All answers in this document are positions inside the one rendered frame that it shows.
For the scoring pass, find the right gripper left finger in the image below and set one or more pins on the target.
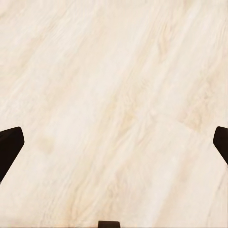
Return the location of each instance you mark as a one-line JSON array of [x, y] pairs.
[[11, 142]]

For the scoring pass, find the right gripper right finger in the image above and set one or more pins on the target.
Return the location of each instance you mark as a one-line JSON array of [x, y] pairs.
[[220, 140]]

